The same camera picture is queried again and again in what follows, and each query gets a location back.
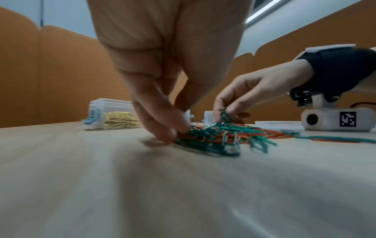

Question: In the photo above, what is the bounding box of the pile of colored paper clips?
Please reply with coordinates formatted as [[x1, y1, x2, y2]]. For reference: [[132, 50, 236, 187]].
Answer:
[[175, 107, 376, 158]]

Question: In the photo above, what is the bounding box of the person's right hand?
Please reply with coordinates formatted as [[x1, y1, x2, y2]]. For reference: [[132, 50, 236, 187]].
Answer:
[[213, 59, 314, 124]]

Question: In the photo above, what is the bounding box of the black camera cable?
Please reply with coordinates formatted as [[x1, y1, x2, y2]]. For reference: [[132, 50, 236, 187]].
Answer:
[[350, 102, 376, 109]]

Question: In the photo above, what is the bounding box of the transparent box with blue latches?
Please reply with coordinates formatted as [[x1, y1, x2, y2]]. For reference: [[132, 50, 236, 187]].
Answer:
[[81, 98, 145, 131], [183, 109, 197, 124], [202, 111, 217, 124]]

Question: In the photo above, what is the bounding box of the clear plastic lid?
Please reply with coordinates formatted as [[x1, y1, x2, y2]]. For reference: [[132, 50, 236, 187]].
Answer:
[[254, 120, 304, 130]]

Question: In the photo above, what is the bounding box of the black right wrist strap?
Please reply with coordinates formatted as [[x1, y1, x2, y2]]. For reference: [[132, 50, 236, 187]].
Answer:
[[289, 48, 376, 107]]

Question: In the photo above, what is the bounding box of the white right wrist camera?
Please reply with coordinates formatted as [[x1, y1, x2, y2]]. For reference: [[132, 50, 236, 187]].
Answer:
[[301, 94, 376, 132]]

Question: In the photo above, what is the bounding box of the person's left hand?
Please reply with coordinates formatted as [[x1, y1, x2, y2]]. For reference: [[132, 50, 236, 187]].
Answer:
[[86, 0, 255, 144]]

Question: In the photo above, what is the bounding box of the ceiling light strip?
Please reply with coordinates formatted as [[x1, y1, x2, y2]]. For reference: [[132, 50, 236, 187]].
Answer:
[[245, 0, 282, 24]]

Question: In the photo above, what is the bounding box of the sorted heap of gold clips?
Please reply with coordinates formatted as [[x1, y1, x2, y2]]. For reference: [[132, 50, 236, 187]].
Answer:
[[103, 111, 144, 129]]

